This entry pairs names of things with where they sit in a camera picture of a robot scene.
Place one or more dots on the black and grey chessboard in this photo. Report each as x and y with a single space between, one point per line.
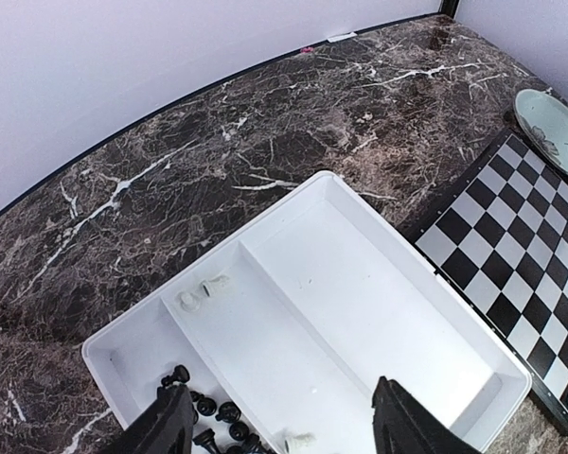
499 236

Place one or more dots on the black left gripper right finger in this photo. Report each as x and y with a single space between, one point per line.
402 425

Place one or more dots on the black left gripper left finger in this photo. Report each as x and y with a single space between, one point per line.
166 426

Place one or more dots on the pile of black chess pieces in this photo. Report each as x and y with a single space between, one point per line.
218 423

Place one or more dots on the pile of white chess pieces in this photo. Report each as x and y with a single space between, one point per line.
208 289

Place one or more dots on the white plastic parts tray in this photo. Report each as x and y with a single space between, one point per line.
326 297

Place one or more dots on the light blue flower plate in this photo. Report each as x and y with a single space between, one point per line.
544 119

